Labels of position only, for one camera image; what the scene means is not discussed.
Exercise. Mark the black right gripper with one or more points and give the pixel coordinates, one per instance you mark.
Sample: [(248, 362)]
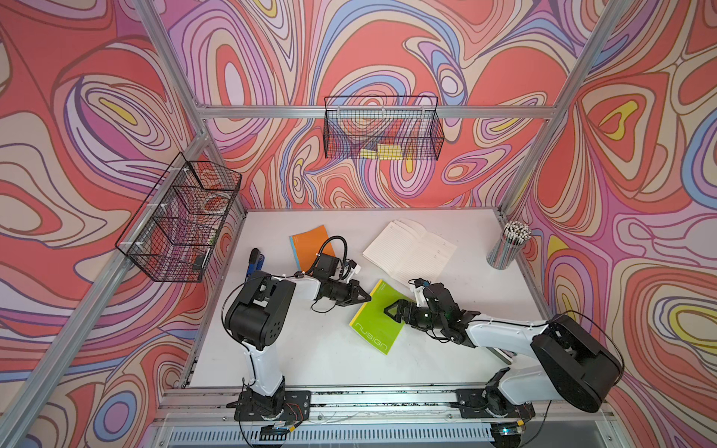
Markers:
[(400, 305)]

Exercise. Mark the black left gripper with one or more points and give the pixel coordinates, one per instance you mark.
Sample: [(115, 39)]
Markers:
[(353, 288)]

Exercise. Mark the white lined notebook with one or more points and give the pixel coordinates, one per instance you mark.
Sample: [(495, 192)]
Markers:
[(405, 250)]

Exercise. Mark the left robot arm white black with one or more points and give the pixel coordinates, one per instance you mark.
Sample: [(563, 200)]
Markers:
[(256, 318)]

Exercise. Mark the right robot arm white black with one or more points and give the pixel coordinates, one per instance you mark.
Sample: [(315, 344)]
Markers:
[(566, 362)]

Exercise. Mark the blue black stapler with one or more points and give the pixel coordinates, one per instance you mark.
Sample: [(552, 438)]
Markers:
[(255, 262)]

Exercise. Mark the clear cup of pencils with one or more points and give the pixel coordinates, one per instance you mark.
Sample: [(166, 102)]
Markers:
[(515, 234)]

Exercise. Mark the yellow sticky notes pad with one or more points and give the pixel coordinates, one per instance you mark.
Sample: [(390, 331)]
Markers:
[(382, 152)]

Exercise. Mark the black wire basket back wall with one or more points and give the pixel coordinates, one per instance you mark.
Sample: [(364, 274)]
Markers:
[(353, 122)]

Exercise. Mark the black wire basket wall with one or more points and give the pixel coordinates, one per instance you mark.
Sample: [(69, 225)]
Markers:
[(353, 122), (173, 235)]

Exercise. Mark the black wire basket left wall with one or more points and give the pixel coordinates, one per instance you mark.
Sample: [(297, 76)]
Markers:
[(173, 235)]

